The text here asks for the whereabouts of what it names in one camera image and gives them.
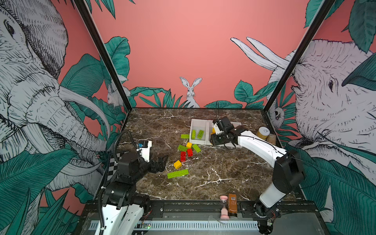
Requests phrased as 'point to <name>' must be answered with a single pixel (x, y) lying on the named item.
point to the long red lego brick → (183, 156)
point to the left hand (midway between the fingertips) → (160, 153)
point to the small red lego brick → (190, 152)
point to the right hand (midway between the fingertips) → (210, 139)
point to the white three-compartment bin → (201, 129)
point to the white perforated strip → (176, 225)
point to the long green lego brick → (178, 173)
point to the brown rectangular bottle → (233, 203)
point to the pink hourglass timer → (224, 215)
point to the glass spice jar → (271, 138)
